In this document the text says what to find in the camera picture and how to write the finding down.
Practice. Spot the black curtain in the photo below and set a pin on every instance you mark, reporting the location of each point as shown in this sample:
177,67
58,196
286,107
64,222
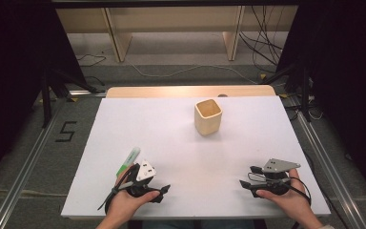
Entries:
346,79
16,70

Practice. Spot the aluminium floor rail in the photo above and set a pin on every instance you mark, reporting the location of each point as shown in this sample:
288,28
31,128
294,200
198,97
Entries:
22,171
330,171

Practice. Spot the person's right hand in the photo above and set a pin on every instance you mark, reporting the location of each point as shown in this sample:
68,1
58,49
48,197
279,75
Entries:
287,202

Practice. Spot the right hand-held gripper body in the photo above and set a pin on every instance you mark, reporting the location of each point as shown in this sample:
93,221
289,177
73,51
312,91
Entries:
278,178

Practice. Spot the light wooden table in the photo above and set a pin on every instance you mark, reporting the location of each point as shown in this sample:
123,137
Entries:
171,91

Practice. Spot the beige square cup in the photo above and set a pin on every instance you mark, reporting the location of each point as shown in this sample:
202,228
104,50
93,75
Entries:
207,122

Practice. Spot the person's left hand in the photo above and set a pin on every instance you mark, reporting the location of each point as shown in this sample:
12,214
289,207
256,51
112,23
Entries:
125,203

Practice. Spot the white table board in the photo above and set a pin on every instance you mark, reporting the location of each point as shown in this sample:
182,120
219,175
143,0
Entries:
184,165

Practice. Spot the light wooden shelf unit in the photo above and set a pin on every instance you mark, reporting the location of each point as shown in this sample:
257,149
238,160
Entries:
120,38

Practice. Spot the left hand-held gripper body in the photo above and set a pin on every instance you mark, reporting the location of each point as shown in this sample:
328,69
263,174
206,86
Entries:
145,171

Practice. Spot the green marker pen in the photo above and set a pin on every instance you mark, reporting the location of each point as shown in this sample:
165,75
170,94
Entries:
129,160

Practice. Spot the black overhead bar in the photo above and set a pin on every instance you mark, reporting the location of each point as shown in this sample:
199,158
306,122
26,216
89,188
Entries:
171,3

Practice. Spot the short aluminium rail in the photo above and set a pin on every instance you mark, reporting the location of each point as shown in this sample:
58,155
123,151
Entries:
87,93

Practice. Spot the black tripod stand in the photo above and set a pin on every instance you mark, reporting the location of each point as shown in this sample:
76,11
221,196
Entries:
303,89
58,86

